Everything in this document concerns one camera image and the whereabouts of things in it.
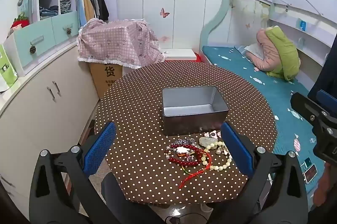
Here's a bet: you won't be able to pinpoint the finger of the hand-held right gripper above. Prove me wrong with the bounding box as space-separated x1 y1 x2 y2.
290 92 330 123
317 90 337 109

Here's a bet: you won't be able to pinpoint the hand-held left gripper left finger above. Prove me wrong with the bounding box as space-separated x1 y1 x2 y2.
28 121 117 224

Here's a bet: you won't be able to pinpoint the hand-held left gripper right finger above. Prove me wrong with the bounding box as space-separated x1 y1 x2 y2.
221 121 309 224

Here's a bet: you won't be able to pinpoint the white bead bracelet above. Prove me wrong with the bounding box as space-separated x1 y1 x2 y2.
201 141 234 172

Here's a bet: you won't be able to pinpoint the pale jade pendant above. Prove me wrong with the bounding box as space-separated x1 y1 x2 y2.
198 136 219 148

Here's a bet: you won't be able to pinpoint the red string bracelet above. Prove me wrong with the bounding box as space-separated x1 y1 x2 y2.
178 149 213 189

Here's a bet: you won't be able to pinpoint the silver chain with pearls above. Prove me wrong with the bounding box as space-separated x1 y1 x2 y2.
171 138 197 148

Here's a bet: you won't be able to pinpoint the white flower pendant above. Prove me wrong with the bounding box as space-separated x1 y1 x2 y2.
176 146 190 158

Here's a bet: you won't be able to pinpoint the grey metal tin box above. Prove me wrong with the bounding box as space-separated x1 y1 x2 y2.
161 86 229 136

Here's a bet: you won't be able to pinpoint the red bead bracelet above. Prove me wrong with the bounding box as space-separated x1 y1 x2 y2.
164 142 204 167

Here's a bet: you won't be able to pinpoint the person's right hand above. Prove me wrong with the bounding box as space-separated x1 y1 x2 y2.
313 161 337 207

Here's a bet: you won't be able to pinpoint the dark blue panel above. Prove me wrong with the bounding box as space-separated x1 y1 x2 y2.
308 34 337 98

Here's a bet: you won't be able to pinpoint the blue printed bedsheet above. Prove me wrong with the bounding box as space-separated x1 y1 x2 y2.
201 45 327 188

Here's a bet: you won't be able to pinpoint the white smartphone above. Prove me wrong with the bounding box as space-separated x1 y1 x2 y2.
301 158 318 184

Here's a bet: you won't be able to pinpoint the brown polka dot tablecloth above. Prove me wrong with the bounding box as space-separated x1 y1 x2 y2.
94 62 276 205

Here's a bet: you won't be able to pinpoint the pink and green quilt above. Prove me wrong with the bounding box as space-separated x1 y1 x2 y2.
246 26 302 82

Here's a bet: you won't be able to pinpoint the brown cardboard box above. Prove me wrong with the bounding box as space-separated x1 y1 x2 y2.
89 62 124 99

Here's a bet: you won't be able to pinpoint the white low cabinet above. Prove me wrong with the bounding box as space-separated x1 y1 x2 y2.
0 37 106 205

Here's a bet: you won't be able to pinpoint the white pillow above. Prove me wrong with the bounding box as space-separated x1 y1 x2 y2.
234 43 264 62

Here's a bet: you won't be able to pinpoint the pink checkered cloth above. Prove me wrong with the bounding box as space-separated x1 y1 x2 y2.
76 18 166 69

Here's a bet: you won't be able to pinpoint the white flat box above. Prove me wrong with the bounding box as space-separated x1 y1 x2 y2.
160 49 197 61

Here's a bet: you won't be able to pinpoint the green and white bag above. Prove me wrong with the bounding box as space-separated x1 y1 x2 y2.
0 43 18 93

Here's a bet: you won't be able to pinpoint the teal drawer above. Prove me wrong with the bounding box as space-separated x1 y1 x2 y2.
51 11 81 44
13 21 54 70

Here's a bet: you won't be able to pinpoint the folded blue jeans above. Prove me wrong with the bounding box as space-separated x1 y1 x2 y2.
39 5 59 17

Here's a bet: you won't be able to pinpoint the folded grey clothes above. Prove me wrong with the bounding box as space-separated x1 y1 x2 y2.
60 0 72 14

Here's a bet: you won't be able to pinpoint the row of hanging clothes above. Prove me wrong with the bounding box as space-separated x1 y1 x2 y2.
75 0 109 27

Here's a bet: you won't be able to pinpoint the red and green plush toy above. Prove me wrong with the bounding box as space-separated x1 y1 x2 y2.
11 13 29 30

